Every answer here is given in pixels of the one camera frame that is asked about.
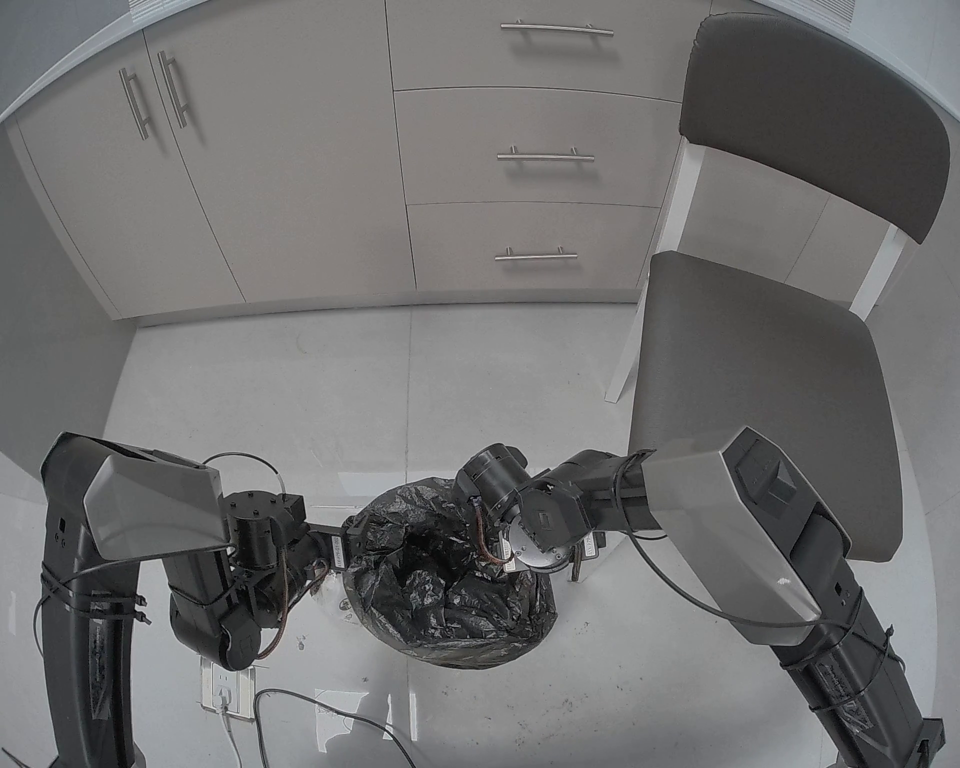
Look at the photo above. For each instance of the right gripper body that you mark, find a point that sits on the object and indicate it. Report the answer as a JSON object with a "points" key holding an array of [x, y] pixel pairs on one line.
{"points": [[540, 559]]}

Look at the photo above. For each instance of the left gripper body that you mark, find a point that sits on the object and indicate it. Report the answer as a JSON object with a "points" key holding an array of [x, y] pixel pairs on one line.
{"points": [[330, 553]]}

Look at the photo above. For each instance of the black plastic bag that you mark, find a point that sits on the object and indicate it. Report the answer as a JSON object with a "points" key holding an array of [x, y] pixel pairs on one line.
{"points": [[450, 600]]}

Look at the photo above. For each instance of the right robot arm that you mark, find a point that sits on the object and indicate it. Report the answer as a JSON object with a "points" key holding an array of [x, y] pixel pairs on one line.
{"points": [[720, 510]]}

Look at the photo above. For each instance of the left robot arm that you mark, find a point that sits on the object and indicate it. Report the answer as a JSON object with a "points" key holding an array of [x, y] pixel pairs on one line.
{"points": [[150, 502]]}

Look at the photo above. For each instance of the grey chair with white legs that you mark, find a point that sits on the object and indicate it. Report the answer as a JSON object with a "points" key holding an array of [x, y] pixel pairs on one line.
{"points": [[750, 360]]}

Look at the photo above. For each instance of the beige side cabinet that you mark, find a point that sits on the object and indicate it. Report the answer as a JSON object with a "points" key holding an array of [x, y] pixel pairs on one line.
{"points": [[52, 337]]}

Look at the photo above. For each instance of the beige cabinet with drawers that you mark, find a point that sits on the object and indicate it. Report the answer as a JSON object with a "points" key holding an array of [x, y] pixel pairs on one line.
{"points": [[300, 165]]}

